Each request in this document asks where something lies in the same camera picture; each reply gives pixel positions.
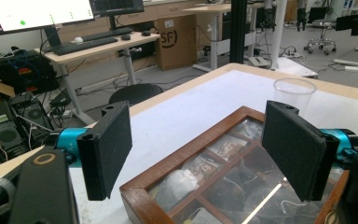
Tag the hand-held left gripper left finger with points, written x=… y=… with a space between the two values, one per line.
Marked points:
x=105 y=149

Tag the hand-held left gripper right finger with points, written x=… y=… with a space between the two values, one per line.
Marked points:
x=295 y=149

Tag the clear plastic cup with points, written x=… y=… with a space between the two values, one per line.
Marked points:
x=293 y=93

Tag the wooden box with glass lid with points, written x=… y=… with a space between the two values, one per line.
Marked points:
x=180 y=161

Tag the office chair wheel base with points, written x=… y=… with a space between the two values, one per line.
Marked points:
x=320 y=46

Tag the white power strip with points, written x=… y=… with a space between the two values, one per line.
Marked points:
x=357 y=68

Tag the black round stool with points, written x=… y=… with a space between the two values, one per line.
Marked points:
x=136 y=92

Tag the white machine base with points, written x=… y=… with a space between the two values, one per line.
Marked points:
x=295 y=67

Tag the assorted tea bag packets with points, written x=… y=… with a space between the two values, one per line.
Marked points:
x=227 y=174

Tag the light desk with white legs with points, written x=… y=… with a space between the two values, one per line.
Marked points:
x=105 y=48

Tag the black computer tower green label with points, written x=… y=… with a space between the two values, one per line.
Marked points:
x=3 y=133

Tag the black keyboard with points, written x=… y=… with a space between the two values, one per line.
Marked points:
x=108 y=33
x=84 y=46

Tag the white computer mouse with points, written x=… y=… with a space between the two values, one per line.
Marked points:
x=78 y=39

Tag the black equipment case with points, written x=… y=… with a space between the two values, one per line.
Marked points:
x=21 y=73

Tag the black computer mouse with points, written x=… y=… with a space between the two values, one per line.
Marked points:
x=146 y=33
x=126 y=37

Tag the wooden desk with white leg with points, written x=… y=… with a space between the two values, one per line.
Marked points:
x=217 y=9

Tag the large cardboard box black logo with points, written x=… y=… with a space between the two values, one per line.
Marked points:
x=177 y=43

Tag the dark computer monitor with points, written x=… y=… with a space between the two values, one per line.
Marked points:
x=118 y=6

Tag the lit white computer monitor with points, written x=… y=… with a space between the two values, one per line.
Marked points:
x=40 y=14

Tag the black metal post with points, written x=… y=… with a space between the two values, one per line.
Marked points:
x=238 y=31

